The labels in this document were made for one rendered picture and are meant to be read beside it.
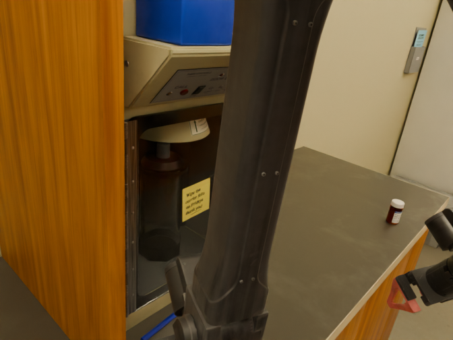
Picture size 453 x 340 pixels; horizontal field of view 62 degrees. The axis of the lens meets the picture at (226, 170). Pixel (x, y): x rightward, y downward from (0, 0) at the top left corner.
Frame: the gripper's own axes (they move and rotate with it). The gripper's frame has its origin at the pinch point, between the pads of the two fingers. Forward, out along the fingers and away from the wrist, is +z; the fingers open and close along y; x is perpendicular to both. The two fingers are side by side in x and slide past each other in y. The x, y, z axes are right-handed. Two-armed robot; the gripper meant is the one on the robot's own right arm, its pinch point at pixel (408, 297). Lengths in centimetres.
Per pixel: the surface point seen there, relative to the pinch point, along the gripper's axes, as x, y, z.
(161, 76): -31, 51, -31
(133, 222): -24, 53, -4
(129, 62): -36, 54, -29
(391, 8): -157, -127, 20
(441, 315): 0, -139, 120
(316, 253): -21.0, -1.5, 24.2
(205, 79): -35, 42, -27
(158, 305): -15, 47, 19
